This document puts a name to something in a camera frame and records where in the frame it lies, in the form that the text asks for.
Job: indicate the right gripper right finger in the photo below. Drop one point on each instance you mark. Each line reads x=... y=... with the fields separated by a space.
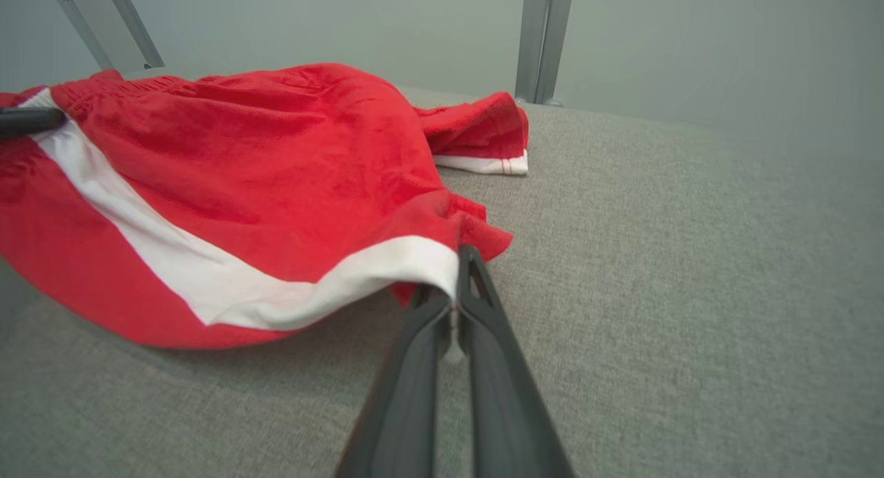
x=504 y=395

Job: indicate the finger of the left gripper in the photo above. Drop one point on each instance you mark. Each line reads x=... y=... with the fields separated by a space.
x=34 y=122

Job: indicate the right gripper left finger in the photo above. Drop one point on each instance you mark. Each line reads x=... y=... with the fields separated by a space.
x=407 y=395

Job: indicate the red white basketball shorts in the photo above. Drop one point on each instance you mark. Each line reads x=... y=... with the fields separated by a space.
x=276 y=153

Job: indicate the grey metal frame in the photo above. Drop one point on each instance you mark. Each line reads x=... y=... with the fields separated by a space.
x=135 y=25

